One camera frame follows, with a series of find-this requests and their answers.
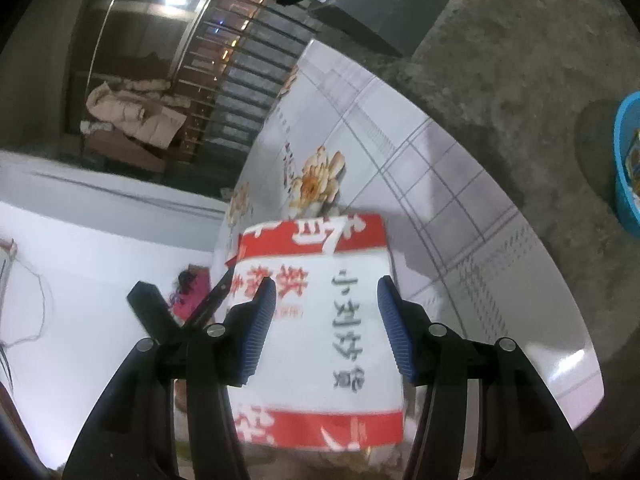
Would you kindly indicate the brown low furniture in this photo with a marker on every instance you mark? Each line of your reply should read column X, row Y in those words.
column 125, row 152

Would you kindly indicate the metal bar railing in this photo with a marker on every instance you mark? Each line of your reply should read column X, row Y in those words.
column 240, row 60

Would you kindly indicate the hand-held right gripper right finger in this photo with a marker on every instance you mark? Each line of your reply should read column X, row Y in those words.
column 395, row 330

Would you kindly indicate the red and white snack packet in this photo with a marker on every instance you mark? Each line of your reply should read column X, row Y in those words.
column 325, row 320

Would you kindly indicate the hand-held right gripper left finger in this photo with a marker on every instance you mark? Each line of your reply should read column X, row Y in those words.
column 257, row 330

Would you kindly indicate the small printed packet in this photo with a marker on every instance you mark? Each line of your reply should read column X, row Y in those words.
column 226, row 192

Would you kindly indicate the dark grey cabinet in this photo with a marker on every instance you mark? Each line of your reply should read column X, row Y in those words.
column 385, row 5

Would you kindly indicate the white wall appliance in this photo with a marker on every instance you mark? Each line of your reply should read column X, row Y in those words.
column 6, row 270

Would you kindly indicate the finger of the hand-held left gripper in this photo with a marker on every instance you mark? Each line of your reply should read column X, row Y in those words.
column 212, row 302

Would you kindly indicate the beige jacket pile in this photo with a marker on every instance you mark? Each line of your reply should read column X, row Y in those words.
column 135, row 112

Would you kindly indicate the blue plastic basin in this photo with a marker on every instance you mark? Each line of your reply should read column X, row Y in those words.
column 625, row 180

